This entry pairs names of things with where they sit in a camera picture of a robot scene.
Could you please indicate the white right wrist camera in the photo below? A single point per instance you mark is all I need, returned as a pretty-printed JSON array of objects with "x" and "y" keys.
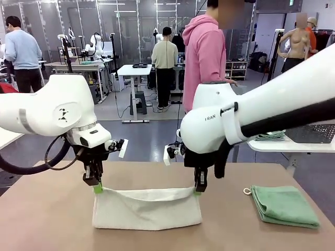
[{"x": 167, "y": 155}]

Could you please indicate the white background desk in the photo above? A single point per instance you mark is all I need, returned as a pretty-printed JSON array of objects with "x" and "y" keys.
[{"x": 131, "y": 70}]

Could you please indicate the folded grey towel stack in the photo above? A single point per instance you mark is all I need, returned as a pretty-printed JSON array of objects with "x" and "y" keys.
[{"x": 270, "y": 136}]

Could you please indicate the clothes rack with garments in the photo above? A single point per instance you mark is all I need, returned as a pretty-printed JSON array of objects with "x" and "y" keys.
[{"x": 323, "y": 41}]

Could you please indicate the dark grey woven basket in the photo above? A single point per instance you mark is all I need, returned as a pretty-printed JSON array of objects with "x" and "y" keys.
[{"x": 314, "y": 134}]

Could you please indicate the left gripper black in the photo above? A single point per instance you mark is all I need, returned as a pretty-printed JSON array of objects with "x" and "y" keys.
[{"x": 91, "y": 155}]

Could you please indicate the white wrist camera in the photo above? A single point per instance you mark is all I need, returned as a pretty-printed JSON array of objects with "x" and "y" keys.
[
  {"x": 167, "y": 155},
  {"x": 121, "y": 149}
]

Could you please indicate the grey step stool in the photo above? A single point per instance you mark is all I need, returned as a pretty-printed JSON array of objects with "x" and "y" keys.
[{"x": 138, "y": 103}]

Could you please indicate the white adjustable table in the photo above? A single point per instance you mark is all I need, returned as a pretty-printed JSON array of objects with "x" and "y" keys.
[
  {"x": 6, "y": 139},
  {"x": 274, "y": 147}
]

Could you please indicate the person in beige sweater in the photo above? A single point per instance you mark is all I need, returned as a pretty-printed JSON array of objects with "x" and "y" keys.
[{"x": 165, "y": 55}]

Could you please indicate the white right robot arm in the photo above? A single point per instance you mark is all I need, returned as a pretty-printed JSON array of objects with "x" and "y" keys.
[{"x": 204, "y": 130}]

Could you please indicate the green terry towel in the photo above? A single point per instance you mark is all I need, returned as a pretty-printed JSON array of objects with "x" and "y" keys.
[{"x": 285, "y": 206}]

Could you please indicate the black tripod stand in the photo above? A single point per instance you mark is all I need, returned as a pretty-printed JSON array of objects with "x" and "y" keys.
[
  {"x": 273, "y": 57},
  {"x": 68, "y": 65}
]

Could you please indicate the person in light blue sweater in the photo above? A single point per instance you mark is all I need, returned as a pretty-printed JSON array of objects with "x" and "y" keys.
[{"x": 23, "y": 47}]

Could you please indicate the white shoe shelf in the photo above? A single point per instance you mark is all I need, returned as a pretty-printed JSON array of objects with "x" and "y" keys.
[{"x": 239, "y": 70}]

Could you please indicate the mannequin in orange shirt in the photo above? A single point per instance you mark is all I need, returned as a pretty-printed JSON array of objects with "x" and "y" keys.
[{"x": 312, "y": 39}]

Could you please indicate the person's right hand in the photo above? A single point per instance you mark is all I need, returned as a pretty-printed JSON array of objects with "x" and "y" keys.
[{"x": 234, "y": 82}]

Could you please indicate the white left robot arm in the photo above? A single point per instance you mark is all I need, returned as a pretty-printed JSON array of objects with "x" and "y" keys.
[{"x": 52, "y": 104}]

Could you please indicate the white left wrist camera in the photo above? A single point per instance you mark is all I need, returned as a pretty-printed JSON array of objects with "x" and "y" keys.
[{"x": 121, "y": 149}]

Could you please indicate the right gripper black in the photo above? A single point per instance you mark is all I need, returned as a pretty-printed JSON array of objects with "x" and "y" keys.
[{"x": 200, "y": 160}]

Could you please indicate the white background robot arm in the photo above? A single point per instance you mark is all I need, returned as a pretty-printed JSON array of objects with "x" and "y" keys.
[{"x": 94, "y": 41}]

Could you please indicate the person in pink hoodie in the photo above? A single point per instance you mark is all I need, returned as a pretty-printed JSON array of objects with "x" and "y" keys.
[{"x": 201, "y": 57}]

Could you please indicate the white terry towel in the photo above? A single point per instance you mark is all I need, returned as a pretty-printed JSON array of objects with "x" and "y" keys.
[{"x": 146, "y": 211}]

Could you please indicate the bare beige mannequin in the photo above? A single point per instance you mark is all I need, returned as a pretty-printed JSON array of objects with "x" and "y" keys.
[{"x": 297, "y": 44}]

